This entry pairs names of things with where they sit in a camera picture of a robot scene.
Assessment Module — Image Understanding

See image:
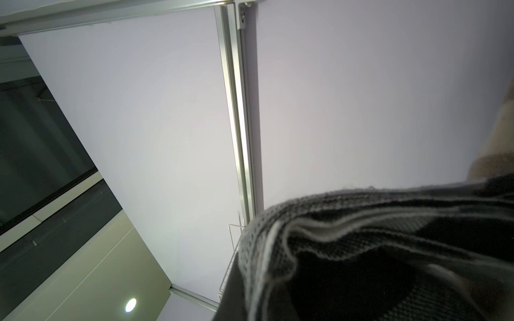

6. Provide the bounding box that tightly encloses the black cream checked scarf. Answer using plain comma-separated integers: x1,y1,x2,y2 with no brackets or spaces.
214,175,513,320

